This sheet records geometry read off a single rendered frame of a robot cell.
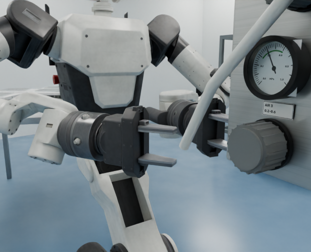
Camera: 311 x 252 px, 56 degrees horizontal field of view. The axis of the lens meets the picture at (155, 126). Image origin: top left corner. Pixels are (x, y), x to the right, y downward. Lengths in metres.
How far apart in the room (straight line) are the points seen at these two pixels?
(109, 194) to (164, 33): 0.52
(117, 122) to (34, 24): 0.43
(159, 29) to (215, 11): 6.10
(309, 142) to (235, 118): 0.06
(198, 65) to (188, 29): 5.91
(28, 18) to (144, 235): 0.64
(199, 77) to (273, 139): 0.81
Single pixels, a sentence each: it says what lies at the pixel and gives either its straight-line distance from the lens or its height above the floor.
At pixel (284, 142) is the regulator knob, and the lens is 0.19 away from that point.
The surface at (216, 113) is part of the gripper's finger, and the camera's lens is 0.60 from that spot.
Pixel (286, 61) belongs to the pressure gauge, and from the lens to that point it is 0.18.
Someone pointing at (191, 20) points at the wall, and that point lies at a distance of 6.98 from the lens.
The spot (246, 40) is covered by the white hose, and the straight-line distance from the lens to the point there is 0.18.
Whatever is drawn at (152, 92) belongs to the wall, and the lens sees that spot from 6.18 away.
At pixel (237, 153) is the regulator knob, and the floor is 1.06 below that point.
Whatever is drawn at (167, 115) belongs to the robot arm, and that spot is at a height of 0.99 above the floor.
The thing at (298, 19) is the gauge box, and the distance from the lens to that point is 0.20.
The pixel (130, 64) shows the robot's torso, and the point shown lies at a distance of 0.86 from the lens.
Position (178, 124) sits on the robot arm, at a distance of 0.66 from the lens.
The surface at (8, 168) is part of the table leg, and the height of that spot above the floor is 0.11.
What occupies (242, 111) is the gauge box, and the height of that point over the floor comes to 1.08.
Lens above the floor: 1.12
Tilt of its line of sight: 12 degrees down
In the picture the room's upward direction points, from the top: straight up
